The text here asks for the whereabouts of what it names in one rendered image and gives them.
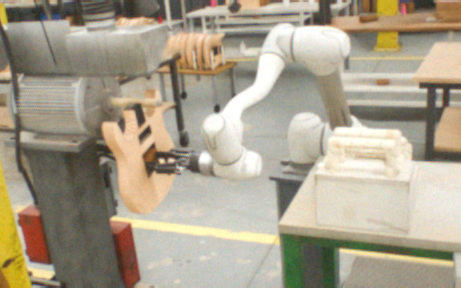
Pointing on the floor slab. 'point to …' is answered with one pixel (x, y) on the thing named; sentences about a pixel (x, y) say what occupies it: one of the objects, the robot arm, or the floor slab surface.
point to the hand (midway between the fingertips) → (152, 160)
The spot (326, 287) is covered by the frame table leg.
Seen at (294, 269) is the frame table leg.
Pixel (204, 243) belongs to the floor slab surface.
